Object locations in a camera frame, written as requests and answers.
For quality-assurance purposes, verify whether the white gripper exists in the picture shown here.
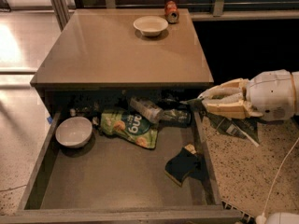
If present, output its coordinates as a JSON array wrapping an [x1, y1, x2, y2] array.
[[198, 69, 295, 121]]

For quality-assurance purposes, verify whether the green jalapeno chip bag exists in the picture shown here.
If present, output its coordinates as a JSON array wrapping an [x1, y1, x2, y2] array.
[[181, 98, 260, 147]]

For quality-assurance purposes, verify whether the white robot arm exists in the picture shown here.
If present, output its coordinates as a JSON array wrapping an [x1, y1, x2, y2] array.
[[198, 69, 299, 122]]

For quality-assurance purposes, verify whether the dark green can in drawer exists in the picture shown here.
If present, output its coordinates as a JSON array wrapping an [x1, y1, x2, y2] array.
[[162, 109, 192, 125]]

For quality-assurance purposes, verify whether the white plastic bottle in drawer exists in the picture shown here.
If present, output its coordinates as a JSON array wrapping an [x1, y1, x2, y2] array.
[[130, 97, 164, 124]]

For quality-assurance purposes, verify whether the green snack bag in drawer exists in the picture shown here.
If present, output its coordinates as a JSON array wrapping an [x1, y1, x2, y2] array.
[[100, 109, 158, 149]]

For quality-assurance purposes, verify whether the grey cabinet with glossy top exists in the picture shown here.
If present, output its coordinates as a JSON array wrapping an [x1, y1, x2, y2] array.
[[29, 7, 215, 117]]

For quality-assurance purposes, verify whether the open grey top drawer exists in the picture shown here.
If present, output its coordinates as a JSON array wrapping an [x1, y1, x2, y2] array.
[[1, 105, 240, 224]]

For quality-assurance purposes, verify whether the small bottle in drawer corner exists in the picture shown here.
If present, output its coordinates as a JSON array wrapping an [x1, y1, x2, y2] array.
[[69, 108, 76, 117]]

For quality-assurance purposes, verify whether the white bowl in drawer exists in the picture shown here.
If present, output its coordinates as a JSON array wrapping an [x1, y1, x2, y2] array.
[[55, 117, 93, 148]]

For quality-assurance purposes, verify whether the dark blue yellow sponge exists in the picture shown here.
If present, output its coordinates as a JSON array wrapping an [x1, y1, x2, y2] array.
[[164, 144, 202, 187]]

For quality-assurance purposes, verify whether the orange soda can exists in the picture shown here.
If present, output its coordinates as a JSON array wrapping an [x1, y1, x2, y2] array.
[[164, 1, 179, 23]]

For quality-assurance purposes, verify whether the white bowl on cabinet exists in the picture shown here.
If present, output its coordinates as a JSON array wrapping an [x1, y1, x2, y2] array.
[[133, 16, 168, 37]]

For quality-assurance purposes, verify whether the white plug adapter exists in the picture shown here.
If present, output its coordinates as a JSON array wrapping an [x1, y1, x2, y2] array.
[[255, 213, 267, 224]]

